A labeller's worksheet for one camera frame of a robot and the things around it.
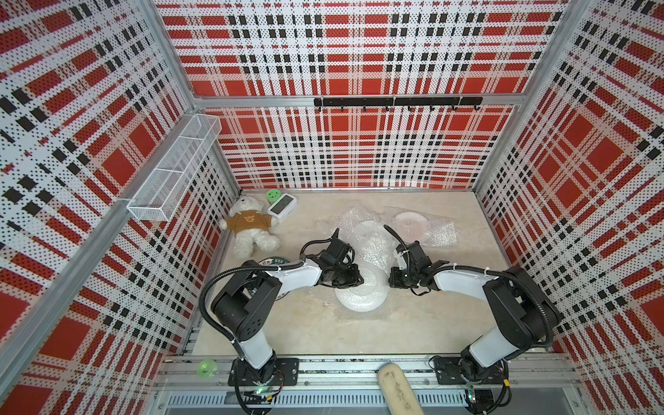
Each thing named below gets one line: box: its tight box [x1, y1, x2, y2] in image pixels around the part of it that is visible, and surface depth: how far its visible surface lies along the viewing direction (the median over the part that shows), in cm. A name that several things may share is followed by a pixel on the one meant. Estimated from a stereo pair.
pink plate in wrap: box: [392, 210, 433, 247], surface depth 109 cm
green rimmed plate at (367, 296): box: [333, 271, 390, 313], surface depth 88 cm
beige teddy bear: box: [219, 195, 281, 260], surface depth 101 cm
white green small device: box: [267, 193, 298, 220], surface depth 113 cm
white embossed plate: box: [338, 219, 400, 278], surface depth 98 cm
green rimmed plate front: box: [257, 255, 291, 266], surface depth 98 cm
